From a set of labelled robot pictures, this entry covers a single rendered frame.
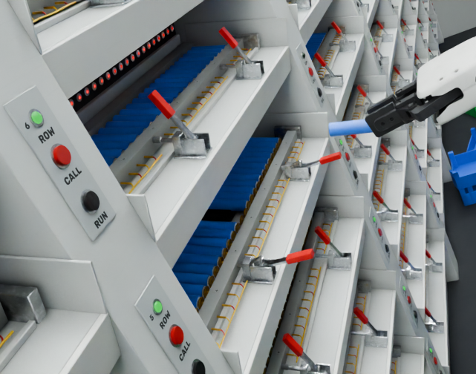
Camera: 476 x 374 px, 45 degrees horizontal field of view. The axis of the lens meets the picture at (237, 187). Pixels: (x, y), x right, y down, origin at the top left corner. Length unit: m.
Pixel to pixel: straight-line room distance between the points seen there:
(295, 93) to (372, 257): 0.39
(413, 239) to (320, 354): 0.90
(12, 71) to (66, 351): 0.21
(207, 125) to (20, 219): 0.36
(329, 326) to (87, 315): 0.54
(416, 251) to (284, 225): 0.90
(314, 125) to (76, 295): 0.72
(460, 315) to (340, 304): 1.08
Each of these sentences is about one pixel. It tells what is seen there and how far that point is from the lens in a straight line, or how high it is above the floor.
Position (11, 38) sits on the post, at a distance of 0.48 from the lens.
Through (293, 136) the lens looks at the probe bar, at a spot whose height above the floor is 0.97.
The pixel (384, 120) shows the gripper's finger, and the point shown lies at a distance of 0.73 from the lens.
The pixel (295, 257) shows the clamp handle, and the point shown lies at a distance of 0.72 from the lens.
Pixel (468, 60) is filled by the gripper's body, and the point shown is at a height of 1.09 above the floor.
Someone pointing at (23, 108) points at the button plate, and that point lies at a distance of 0.46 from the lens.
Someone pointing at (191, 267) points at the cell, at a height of 0.98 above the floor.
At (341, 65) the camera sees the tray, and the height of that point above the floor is 0.93.
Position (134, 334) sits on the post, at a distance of 0.49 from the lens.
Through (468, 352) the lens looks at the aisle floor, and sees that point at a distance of 1.91.
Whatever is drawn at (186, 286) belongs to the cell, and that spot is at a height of 0.98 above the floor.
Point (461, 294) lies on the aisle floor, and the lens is 2.10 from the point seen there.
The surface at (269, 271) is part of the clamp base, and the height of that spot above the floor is 0.95.
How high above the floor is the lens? 1.31
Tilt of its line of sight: 21 degrees down
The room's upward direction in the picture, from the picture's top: 28 degrees counter-clockwise
